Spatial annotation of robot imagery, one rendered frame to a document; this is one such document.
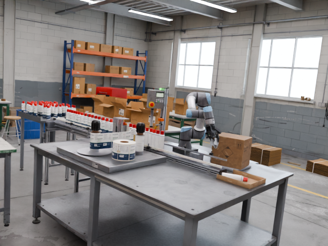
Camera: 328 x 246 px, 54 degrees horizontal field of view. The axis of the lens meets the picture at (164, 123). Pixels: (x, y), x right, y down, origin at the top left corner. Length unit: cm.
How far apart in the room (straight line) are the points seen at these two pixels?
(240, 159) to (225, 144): 19
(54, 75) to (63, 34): 133
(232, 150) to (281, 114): 566
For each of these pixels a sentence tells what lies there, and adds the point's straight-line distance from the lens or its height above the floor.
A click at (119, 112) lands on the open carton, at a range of 581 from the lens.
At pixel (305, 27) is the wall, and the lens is 850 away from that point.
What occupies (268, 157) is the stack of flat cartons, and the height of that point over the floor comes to 18.
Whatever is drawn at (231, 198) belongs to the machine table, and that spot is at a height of 83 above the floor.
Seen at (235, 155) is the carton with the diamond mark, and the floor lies 97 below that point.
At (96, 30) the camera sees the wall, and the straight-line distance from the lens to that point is 1148.
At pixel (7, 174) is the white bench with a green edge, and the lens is 355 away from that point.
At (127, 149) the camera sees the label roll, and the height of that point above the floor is 98.
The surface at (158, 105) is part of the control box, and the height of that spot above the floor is 132.
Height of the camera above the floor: 160
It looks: 8 degrees down
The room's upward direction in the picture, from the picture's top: 5 degrees clockwise
